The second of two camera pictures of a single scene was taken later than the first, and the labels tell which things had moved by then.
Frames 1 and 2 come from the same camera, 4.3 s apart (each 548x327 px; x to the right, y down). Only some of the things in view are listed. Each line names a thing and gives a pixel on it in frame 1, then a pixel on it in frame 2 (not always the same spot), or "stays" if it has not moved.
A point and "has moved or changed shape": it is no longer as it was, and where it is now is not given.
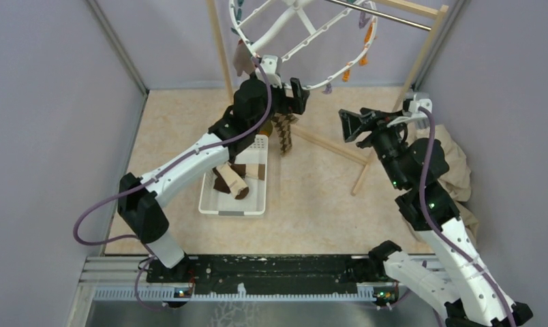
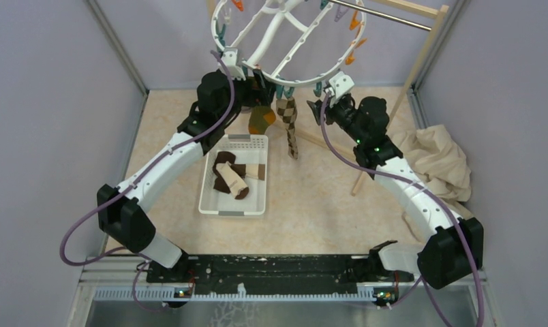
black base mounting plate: [264, 274] stays
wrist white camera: [268, 64] → [230, 58]
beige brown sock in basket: [236, 184] stays
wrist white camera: [420, 99] → [341, 84]
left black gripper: [296, 103] → [256, 96]
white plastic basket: [212, 202] stays
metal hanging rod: [379, 15] stays
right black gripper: [353, 124] → [329, 111]
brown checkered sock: [282, 122] has moved or changed shape
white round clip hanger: [255, 45] → [307, 35]
